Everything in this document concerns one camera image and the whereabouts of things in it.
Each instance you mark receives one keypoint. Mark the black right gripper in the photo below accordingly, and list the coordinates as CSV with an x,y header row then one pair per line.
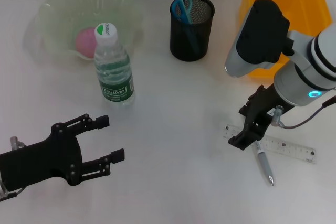
x,y
265,106

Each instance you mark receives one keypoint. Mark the black mesh pen holder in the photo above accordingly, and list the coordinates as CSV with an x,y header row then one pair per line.
x,y
183,43

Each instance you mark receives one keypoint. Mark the blue and teal scissors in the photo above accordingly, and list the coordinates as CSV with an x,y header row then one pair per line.
x,y
187,16

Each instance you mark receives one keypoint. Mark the pink peach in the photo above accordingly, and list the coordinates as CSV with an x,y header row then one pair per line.
x,y
85,43

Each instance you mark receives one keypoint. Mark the clear green-label water bottle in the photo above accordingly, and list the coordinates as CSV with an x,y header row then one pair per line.
x,y
115,77

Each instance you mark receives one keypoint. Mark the clear plastic ruler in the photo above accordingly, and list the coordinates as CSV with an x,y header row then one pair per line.
x,y
294,149

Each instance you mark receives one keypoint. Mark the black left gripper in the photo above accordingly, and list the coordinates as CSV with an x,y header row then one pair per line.
x,y
42,161

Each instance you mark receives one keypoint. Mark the clear grey ballpoint pen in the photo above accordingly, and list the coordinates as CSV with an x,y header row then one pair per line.
x,y
263,159

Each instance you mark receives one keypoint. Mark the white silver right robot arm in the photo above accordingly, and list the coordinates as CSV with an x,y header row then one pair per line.
x,y
262,35

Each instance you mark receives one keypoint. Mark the green glass fruit bowl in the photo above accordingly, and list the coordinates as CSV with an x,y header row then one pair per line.
x,y
65,6

